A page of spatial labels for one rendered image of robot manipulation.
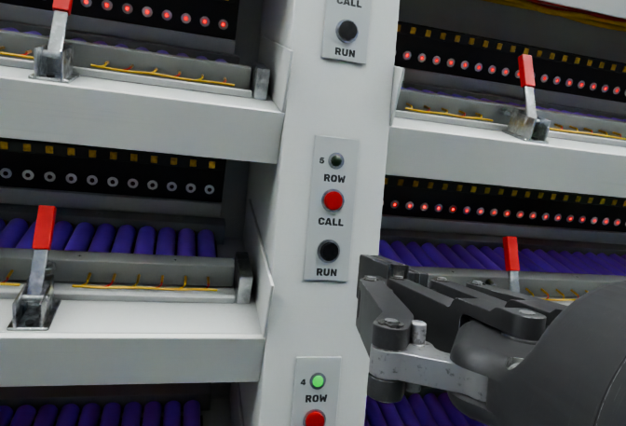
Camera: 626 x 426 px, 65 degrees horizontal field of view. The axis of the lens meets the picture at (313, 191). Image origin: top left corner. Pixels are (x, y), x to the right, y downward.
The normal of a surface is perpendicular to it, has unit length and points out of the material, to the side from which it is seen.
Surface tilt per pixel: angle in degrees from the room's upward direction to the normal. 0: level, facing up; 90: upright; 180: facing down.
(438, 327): 89
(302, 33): 90
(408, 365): 90
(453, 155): 109
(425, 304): 89
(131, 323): 19
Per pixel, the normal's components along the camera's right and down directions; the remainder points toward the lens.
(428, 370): -0.32, -0.04
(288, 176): 0.26, 0.02
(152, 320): 0.17, -0.93
